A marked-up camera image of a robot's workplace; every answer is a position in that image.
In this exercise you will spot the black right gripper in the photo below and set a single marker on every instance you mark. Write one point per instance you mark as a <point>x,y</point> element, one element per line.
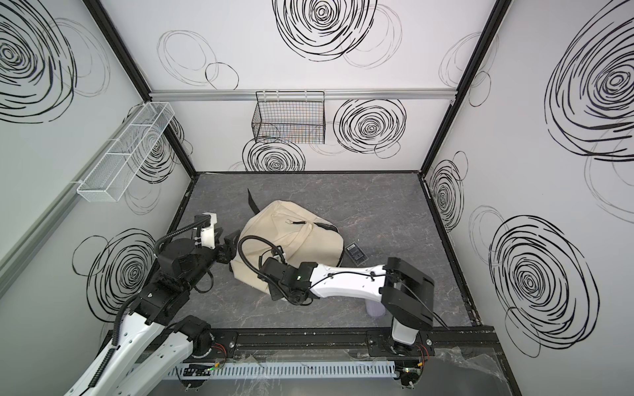
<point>275,289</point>

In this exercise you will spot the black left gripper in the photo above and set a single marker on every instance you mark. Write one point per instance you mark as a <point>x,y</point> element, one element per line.
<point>227,251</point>

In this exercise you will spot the cream canvas backpack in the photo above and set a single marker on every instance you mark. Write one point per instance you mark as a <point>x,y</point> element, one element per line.
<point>302,235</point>

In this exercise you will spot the purple pencil case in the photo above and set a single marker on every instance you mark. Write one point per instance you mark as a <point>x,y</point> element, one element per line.
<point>375,309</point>

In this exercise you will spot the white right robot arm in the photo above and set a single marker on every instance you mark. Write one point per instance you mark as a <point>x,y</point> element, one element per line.
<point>403,290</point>

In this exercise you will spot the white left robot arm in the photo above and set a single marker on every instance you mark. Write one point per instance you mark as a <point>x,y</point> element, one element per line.
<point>147,342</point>

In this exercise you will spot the small black calculator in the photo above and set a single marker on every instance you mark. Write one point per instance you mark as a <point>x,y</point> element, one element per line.
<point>356,254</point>

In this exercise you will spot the white slotted cable duct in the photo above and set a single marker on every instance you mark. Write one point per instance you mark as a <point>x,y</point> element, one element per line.
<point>287,370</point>

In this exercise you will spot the white mesh wall shelf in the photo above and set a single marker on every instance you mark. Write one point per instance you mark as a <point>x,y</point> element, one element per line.
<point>139,151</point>

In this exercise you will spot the black wire wall basket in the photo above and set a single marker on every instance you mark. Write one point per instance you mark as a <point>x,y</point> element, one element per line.
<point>293,116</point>

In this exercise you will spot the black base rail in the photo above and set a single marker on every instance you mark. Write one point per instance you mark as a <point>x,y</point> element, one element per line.
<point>374,342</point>

